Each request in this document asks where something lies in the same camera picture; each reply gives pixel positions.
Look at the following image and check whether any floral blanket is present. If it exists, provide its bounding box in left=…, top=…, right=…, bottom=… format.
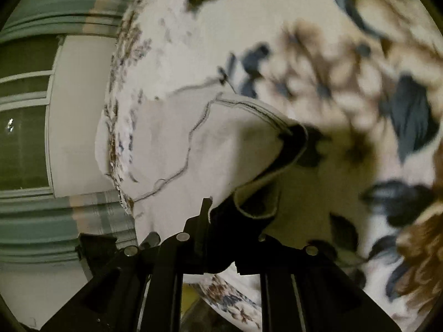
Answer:
left=94, top=0, right=441, bottom=332

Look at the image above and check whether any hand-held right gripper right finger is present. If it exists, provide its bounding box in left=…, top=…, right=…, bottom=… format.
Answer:
left=235, top=233, right=403, bottom=332

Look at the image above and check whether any beige long-sleeve shirt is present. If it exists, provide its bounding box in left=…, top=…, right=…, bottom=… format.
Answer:
left=132, top=90, right=309, bottom=279

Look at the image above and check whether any window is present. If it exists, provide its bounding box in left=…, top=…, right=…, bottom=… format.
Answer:
left=0, top=36, right=59, bottom=198

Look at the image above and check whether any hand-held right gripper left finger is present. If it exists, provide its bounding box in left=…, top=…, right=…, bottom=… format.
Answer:
left=41, top=198, right=213, bottom=332

